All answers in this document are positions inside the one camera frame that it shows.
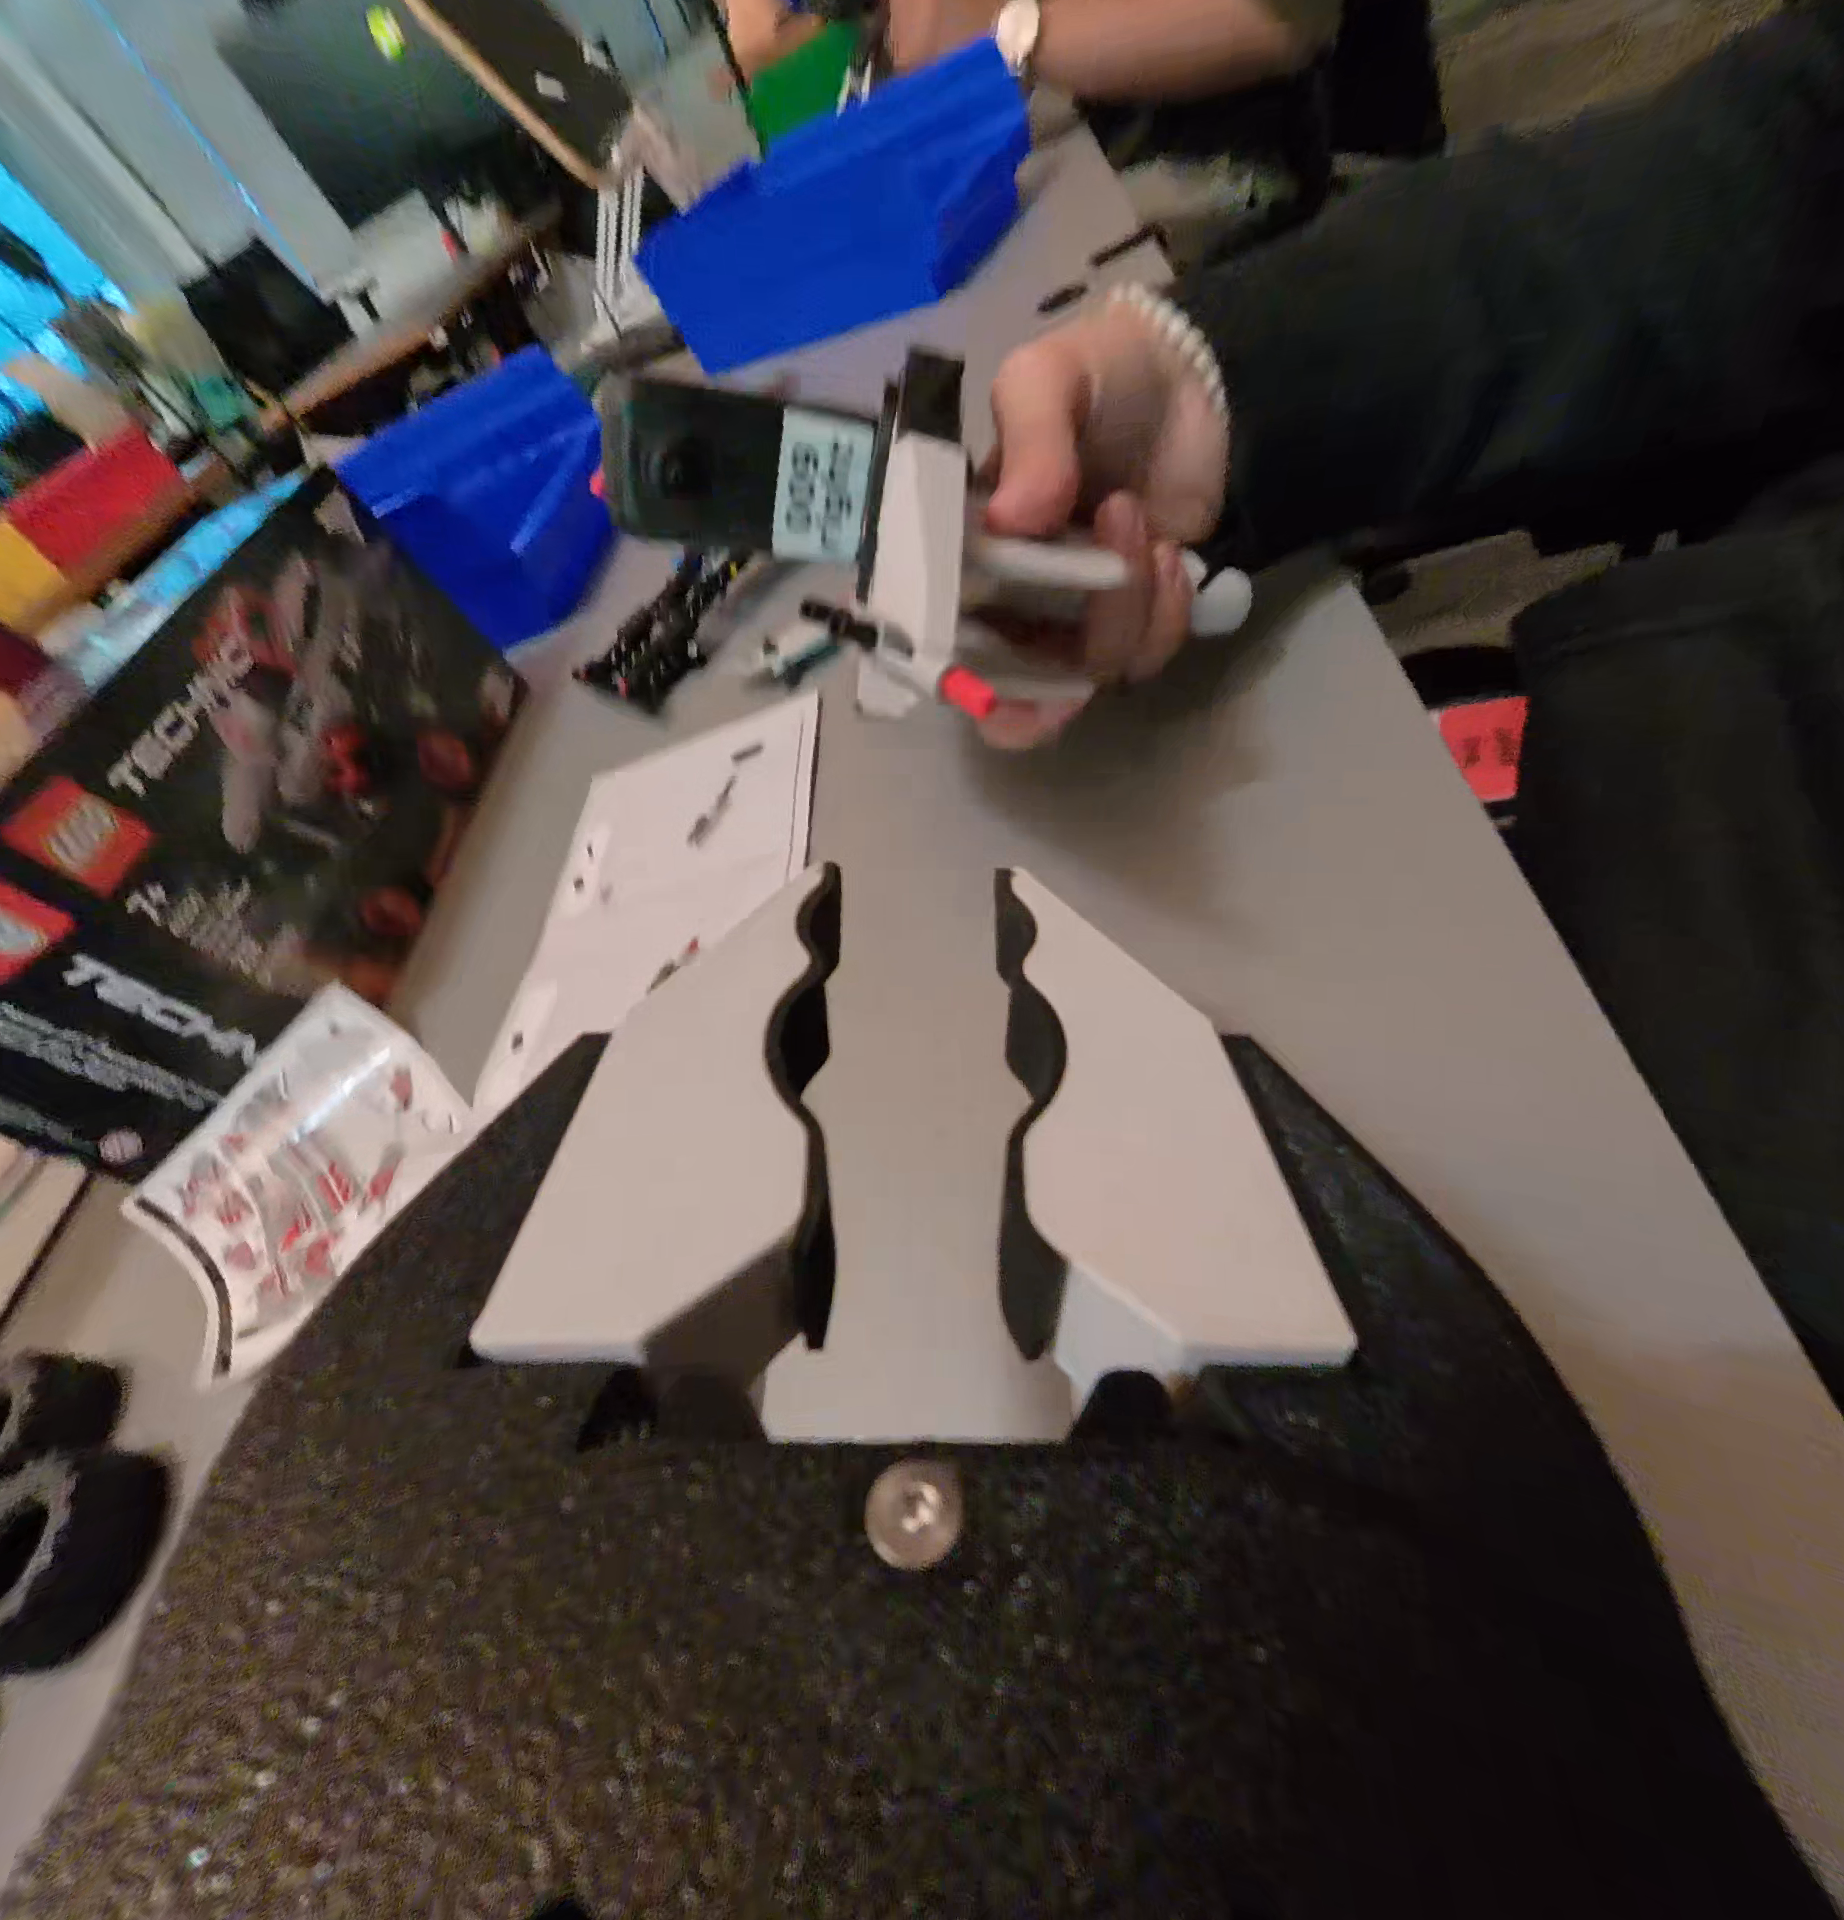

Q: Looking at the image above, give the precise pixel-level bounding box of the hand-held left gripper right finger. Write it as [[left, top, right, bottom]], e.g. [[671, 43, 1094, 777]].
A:
[[997, 869, 1359, 1396]]

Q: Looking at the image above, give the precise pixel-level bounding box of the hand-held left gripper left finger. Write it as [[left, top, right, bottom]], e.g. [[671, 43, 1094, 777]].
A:
[[469, 862, 846, 1367]]

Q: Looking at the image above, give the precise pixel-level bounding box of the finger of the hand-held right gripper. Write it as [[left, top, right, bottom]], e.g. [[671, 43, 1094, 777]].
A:
[[859, 435, 967, 717]]

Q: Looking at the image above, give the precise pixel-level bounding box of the person's right forearm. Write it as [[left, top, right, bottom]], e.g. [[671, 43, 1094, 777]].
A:
[[1168, 0, 1844, 563]]

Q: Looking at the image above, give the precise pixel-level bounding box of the grey desk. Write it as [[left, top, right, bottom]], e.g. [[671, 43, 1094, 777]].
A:
[[0, 135, 1844, 1891]]

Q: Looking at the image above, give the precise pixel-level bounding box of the person's right hand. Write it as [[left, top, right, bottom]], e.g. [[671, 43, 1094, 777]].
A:
[[954, 300, 1240, 751]]

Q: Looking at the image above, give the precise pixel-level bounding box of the white wing brick piece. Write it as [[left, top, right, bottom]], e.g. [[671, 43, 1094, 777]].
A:
[[749, 600, 877, 692]]

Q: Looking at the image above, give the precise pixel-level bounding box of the black brick truck chassis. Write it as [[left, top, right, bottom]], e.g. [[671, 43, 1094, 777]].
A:
[[574, 546, 752, 713]]

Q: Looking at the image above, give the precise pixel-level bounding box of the blue storage bin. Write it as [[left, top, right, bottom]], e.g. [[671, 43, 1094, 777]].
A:
[[334, 346, 623, 649], [633, 37, 1036, 377]]

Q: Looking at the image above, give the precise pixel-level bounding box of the white instruction booklet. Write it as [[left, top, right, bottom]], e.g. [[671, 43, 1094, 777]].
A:
[[471, 690, 826, 1112]]

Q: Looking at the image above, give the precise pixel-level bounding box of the red grey sticker sheet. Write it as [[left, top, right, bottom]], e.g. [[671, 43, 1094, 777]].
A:
[[119, 981, 473, 1382]]

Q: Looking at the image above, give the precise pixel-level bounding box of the red tag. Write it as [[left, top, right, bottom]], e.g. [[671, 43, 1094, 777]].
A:
[[1439, 697, 1530, 825]]

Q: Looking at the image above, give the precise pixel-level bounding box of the black toy set box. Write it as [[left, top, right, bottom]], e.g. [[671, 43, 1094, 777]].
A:
[[0, 464, 531, 1187]]

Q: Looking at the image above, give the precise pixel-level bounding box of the red storage bin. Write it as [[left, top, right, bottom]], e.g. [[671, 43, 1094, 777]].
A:
[[0, 426, 192, 572]]

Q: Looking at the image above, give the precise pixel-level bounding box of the person's black clothed body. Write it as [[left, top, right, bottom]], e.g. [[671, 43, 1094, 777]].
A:
[[1507, 494, 1844, 1478]]

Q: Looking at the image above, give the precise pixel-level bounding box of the yellow storage bin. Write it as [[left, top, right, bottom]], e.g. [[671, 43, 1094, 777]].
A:
[[0, 516, 90, 638]]

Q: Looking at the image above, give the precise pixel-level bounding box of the white bead bracelet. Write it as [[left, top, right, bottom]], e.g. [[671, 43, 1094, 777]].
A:
[[1094, 282, 1236, 452]]

